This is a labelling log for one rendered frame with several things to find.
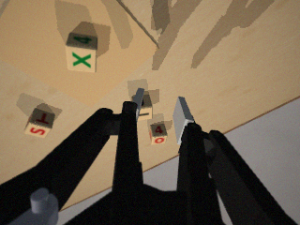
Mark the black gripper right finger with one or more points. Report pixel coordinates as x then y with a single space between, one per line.
245 198

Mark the tan square mat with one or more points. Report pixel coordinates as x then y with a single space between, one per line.
34 33

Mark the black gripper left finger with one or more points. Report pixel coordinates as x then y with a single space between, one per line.
35 196

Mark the cream letter block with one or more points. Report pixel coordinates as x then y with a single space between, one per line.
158 134
146 111
39 123
82 52

